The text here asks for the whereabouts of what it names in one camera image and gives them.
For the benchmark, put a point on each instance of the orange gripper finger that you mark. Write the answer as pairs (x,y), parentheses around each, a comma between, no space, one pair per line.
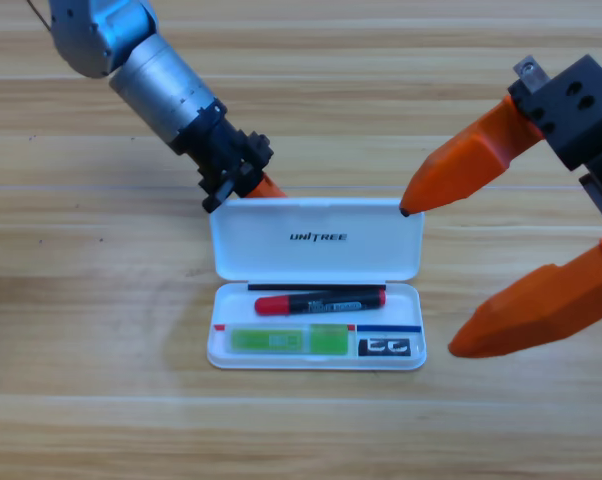
(541,310)

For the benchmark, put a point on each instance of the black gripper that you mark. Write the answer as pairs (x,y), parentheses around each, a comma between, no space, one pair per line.
(576,115)
(226,155)

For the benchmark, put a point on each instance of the red and black marker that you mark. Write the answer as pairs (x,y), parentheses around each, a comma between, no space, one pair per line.
(321,303)

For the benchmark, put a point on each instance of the black eraser with white print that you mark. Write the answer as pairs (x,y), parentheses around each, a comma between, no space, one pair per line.
(383,347)

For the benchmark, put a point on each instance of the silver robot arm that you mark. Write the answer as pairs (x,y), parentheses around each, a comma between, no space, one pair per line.
(156,85)

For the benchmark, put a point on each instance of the white Unitree pencil case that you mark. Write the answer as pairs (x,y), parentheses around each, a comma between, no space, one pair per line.
(316,250)

